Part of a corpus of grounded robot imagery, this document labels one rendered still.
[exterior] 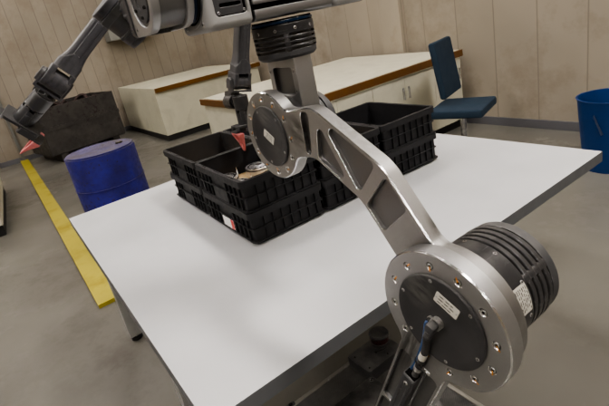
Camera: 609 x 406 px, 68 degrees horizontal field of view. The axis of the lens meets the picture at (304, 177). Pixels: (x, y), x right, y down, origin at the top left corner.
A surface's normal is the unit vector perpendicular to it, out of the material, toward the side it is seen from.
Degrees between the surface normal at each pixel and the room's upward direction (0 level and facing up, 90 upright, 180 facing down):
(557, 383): 0
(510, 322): 68
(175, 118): 90
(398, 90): 90
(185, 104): 90
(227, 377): 0
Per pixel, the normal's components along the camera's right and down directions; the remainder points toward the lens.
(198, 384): -0.19, -0.92
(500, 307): 0.37, -0.37
